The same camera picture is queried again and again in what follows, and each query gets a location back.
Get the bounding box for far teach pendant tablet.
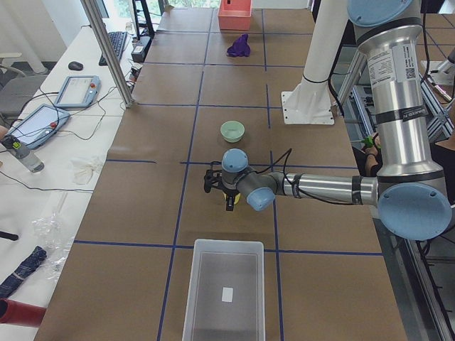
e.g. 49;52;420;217
54;75;101;110

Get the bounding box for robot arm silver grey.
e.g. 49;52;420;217
204;1;454;241

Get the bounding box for black power box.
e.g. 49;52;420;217
131;36;151;63

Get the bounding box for black keyboard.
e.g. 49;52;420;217
107;31;128;61

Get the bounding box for aluminium frame post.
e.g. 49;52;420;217
80;0;134;108

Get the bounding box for folded dark blue umbrella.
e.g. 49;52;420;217
1;246;47;298

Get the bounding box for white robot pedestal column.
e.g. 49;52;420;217
282;0;348;125

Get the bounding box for clear water bottle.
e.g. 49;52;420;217
1;134;44;173

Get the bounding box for clear plastic storage box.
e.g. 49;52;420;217
182;239;266;340

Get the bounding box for near teach pendant tablet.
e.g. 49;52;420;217
8;104;70;150

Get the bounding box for yellow plastic cup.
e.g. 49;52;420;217
223;193;241;205

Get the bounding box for grey office chair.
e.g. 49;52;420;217
1;53;47;121

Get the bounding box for purple cloth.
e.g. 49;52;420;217
226;33;251;58

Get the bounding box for green handheld object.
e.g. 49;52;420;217
360;136;376;149

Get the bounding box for black computer mouse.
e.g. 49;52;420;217
68;61;84;71

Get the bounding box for mint green bowl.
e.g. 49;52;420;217
220;121;245;143

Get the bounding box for teach pendant tablet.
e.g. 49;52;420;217
54;75;101;110
8;104;70;150

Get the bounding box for red cylinder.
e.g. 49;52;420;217
1;298;46;328

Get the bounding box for crumpled clear plastic wrap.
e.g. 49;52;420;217
32;213;75;283

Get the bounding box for coral pink bin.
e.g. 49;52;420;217
218;0;252;31

